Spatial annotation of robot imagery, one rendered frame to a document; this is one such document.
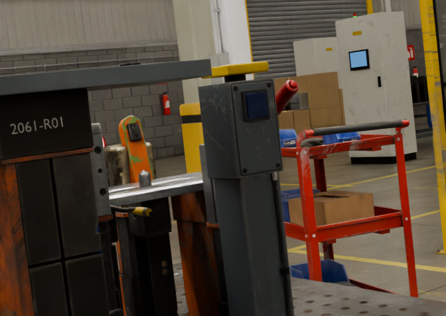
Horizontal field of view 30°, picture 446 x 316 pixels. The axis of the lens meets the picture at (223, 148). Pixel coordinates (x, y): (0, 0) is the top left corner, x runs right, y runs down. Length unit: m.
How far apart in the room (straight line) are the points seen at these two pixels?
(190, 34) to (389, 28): 3.82
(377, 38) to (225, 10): 6.29
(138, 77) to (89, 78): 0.05
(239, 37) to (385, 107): 6.26
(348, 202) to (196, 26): 5.17
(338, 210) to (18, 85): 2.56
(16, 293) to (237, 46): 4.31
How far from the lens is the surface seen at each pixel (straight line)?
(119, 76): 0.84
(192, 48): 8.25
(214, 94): 0.97
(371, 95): 11.34
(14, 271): 0.85
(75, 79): 0.82
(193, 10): 8.28
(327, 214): 3.25
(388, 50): 11.27
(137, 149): 1.45
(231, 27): 5.07
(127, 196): 1.19
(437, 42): 5.40
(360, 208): 3.34
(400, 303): 1.64
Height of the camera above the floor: 1.12
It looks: 3 degrees down
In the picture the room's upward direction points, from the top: 6 degrees counter-clockwise
